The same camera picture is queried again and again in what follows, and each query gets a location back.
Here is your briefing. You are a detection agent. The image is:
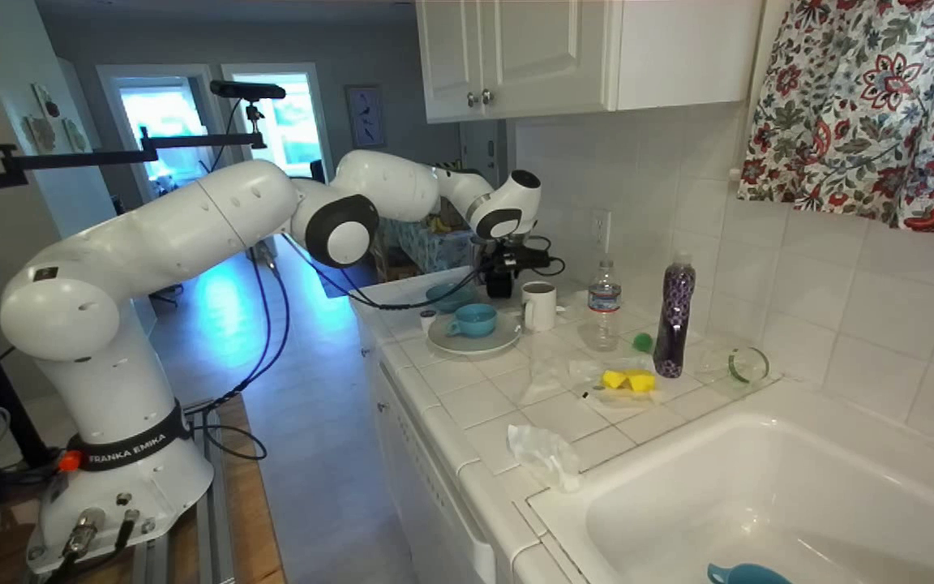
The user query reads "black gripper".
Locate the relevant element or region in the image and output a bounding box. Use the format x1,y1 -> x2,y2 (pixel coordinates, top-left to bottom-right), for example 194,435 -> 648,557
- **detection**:
474,231 -> 567,300

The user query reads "small black pot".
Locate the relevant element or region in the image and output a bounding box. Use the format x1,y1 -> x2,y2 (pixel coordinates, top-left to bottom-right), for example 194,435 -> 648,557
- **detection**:
483,269 -> 519,305

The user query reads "teal cup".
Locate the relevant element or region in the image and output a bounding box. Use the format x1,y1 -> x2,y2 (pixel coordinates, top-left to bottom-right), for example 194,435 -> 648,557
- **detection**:
446,301 -> 499,341

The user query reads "floral ceramic mug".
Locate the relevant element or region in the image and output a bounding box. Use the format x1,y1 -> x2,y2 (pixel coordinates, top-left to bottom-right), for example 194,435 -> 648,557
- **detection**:
519,284 -> 563,333

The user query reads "blue woven basket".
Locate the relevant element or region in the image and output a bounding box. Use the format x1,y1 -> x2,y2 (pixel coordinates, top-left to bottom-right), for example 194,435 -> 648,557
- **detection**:
387,211 -> 487,277

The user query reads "clear water bottle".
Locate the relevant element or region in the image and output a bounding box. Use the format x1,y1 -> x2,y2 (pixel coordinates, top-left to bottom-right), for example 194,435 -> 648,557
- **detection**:
582,256 -> 625,353

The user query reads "yellow sponge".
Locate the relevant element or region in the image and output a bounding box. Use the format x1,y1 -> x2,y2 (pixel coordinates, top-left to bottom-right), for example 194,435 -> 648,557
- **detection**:
597,366 -> 662,397

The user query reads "crumpled clear plastic piece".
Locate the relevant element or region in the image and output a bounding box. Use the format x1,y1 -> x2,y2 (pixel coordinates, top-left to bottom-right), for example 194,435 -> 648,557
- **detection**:
503,421 -> 582,489

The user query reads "purple dish soap bottle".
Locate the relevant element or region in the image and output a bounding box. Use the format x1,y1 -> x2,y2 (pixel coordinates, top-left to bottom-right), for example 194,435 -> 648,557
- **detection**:
652,256 -> 700,382

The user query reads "white upper cabinet with knobs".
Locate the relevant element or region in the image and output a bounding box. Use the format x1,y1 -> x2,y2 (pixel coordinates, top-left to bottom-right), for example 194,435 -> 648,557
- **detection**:
413,0 -> 768,128

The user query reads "white under-counter cabinet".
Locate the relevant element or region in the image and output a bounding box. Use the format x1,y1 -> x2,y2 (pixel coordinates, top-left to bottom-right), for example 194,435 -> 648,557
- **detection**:
364,343 -> 495,584

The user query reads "clear glass bowl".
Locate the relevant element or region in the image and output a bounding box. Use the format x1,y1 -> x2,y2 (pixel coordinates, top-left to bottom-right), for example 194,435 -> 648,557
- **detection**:
727,341 -> 775,390

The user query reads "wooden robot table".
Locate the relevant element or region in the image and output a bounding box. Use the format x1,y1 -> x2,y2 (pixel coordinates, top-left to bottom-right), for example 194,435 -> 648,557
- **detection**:
0,397 -> 287,584

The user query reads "white double sink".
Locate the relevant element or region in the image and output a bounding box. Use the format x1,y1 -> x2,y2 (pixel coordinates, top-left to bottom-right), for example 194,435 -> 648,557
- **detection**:
525,408 -> 934,584

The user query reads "teal dish in sink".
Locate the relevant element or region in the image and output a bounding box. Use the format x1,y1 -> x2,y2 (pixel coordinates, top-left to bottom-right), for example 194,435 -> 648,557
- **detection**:
704,563 -> 793,584

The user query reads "floral curtain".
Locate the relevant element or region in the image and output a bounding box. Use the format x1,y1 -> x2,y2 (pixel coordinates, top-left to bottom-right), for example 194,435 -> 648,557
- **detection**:
732,0 -> 934,239

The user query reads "framed wall picture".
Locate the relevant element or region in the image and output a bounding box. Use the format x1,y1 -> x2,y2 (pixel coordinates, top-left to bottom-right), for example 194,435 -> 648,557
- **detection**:
340,82 -> 389,152

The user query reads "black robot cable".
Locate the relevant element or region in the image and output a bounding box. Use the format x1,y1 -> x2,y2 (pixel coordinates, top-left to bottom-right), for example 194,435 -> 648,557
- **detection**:
180,231 -> 494,467

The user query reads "black camera boom stand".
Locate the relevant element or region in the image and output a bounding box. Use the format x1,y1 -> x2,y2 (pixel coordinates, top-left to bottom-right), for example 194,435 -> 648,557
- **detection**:
0,77 -> 287,200

